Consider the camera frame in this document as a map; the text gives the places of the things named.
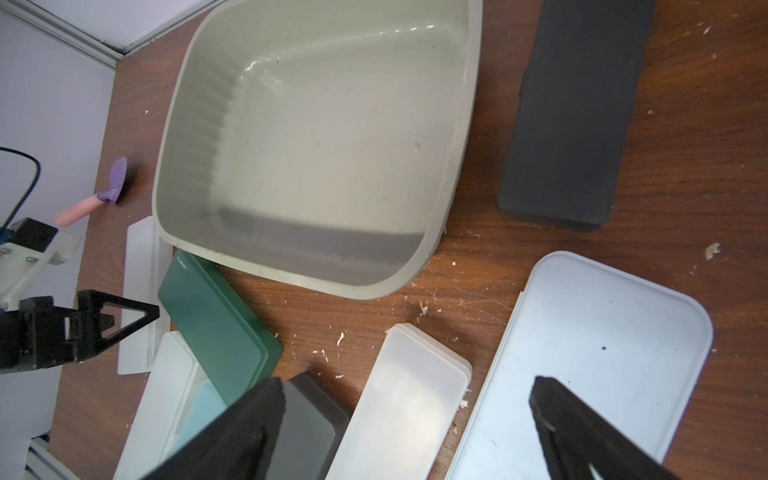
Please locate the dark green pencil case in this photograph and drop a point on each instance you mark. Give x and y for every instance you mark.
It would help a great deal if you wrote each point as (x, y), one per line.
(235, 349)

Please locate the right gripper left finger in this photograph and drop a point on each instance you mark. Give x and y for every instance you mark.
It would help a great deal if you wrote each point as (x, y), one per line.
(239, 444)

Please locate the black pencil case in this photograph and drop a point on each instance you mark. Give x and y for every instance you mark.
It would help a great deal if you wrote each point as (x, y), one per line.
(311, 430)
(575, 105)

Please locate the light blue pencil case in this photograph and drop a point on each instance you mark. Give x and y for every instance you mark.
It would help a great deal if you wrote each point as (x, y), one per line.
(630, 349)

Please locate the teal translucent pencil case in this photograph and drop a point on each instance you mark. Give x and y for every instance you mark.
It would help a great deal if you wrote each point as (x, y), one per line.
(207, 406)

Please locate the grey-green plastic storage box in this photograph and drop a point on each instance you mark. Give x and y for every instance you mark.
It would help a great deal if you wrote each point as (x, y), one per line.
(320, 143)

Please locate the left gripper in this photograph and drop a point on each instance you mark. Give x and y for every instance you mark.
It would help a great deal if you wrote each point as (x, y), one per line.
(35, 336)

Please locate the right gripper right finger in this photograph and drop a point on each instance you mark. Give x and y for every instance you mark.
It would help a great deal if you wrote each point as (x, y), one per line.
(578, 443)

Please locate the frosted white case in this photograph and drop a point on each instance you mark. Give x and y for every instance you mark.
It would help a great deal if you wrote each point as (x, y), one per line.
(147, 260)
(171, 387)
(405, 410)

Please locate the purple and pink toy shovel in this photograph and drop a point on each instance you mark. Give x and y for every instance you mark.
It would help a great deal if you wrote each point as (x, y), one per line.
(117, 178)

